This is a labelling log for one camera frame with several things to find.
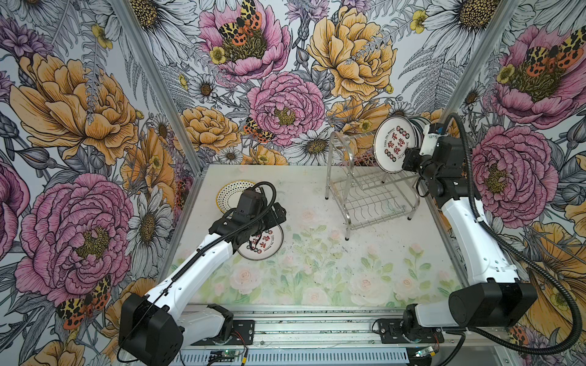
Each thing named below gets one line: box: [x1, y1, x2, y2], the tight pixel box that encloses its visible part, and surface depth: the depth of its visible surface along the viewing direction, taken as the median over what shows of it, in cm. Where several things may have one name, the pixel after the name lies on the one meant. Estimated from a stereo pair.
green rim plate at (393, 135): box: [373, 115, 418, 174], surface depth 84 cm
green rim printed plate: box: [237, 224, 284, 261], surface depth 96 cm
